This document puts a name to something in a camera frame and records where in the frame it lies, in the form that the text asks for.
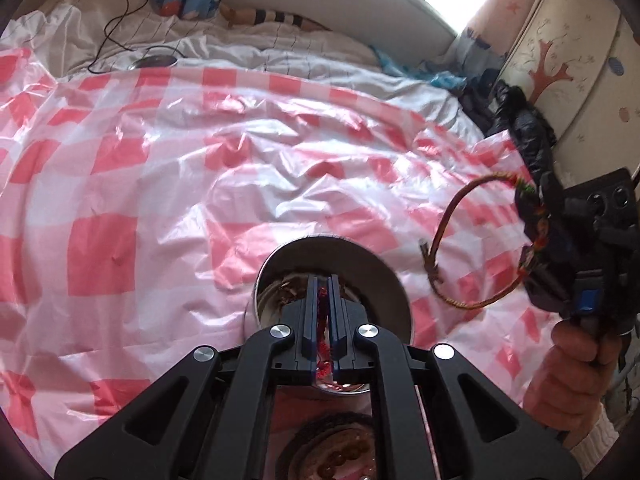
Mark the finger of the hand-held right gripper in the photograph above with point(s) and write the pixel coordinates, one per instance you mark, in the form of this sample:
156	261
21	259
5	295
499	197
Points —
547	275
542	205

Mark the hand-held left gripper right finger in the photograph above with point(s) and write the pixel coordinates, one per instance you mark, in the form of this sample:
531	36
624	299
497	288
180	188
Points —
336	310

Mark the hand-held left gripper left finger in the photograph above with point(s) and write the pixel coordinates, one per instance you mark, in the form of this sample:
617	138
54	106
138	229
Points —
313	310

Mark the round metal tin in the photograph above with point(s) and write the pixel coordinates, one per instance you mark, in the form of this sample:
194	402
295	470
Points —
350	260

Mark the person's right forearm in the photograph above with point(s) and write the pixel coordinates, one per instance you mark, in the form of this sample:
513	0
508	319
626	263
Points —
595	440

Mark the person's right hand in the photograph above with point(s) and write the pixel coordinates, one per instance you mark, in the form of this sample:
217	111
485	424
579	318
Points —
570	375

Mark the black jacket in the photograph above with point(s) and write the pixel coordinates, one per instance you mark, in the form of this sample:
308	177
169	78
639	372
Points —
530	125

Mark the dark clothes pile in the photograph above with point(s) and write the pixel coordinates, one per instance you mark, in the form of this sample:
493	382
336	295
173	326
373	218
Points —
477	105

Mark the wardrobe with tree print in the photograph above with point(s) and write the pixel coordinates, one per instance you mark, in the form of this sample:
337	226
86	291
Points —
575	60

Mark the blue plastic bag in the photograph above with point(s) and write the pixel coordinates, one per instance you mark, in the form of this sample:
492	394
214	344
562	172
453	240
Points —
440	77

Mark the pink checkered plastic sheet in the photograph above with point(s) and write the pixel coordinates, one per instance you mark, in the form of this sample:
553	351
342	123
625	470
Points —
165	200

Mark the pink star curtain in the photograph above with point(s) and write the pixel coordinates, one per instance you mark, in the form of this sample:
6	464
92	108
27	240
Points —
505	5

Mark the white bedding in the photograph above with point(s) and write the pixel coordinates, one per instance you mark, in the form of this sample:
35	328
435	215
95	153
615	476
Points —
310	55

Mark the striped plush toy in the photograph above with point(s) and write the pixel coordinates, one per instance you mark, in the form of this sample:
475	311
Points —
272	16

